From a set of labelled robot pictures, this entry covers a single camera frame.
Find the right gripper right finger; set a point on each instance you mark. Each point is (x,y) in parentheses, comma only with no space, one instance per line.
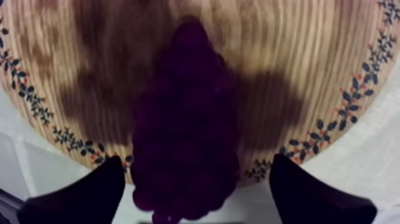
(309,197)

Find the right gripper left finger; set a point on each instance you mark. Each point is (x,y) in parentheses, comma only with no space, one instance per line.
(84,197)

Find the purple toy grapes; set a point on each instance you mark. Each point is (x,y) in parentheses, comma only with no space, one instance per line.
(184,131)

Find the round wooden board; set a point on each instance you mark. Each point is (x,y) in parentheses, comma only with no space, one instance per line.
(281,62)

